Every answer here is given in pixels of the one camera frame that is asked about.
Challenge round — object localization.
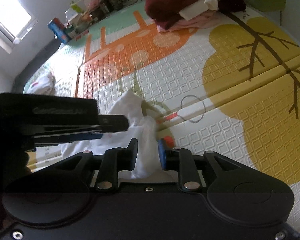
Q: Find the dark grey platform edge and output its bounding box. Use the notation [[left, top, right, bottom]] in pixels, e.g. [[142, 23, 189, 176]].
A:
[[12, 40, 63, 94]]

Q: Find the window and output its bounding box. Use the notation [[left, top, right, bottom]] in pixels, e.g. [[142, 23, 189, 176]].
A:
[[0, 0, 39, 54]]

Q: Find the pink garment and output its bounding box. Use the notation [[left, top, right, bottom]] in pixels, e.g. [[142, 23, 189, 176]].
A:
[[156, 10, 219, 33]]

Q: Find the dark red garment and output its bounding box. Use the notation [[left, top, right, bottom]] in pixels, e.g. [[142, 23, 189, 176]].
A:
[[145, 0, 247, 30]]

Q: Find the white flower-print baby shirt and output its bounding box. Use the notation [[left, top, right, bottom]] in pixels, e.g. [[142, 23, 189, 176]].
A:
[[60, 90, 160, 179]]

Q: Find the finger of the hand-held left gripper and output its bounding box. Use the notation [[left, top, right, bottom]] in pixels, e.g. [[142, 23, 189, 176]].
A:
[[34, 131, 103, 146], [99, 115, 130, 133]]

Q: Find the row of bottles and jars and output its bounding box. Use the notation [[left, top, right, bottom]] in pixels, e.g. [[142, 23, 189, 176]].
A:
[[65, 0, 145, 34]]

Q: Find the folded white printed garment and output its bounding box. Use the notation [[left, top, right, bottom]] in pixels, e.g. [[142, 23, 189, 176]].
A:
[[27, 72, 54, 96]]

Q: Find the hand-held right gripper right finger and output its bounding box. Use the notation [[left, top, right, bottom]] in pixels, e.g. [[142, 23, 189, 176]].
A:
[[158, 139, 243, 190]]

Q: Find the colourful foam play mat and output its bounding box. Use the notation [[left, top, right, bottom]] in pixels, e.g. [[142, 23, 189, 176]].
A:
[[22, 0, 300, 233]]

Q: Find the cream folded garment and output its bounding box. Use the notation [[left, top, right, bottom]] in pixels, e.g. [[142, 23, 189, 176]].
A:
[[179, 0, 219, 22]]

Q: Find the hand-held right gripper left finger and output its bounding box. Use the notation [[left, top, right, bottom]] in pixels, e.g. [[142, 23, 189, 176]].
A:
[[55, 138, 138, 193]]

